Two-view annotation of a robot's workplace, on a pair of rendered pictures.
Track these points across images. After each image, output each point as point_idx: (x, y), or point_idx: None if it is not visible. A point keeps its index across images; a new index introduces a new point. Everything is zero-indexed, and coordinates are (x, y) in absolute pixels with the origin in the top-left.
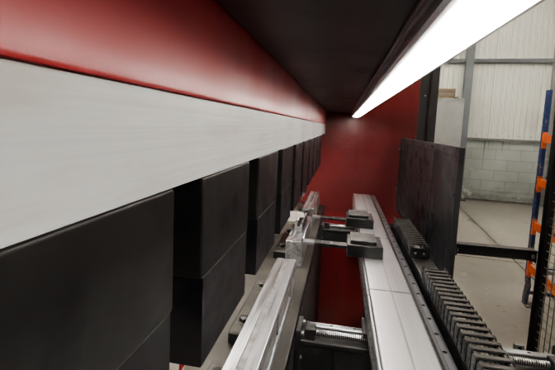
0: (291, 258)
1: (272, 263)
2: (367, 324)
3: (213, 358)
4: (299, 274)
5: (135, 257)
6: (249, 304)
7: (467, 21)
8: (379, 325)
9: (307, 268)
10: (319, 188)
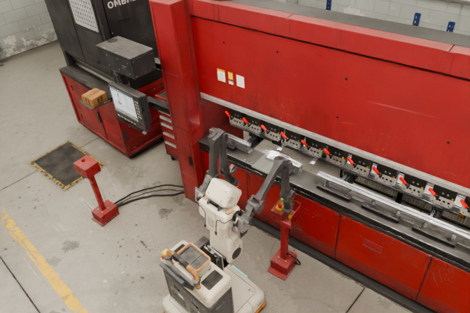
0: (300, 171)
1: (294, 177)
2: (354, 172)
3: (355, 206)
4: (308, 174)
5: None
6: (334, 191)
7: None
8: (371, 171)
9: (303, 170)
10: (208, 124)
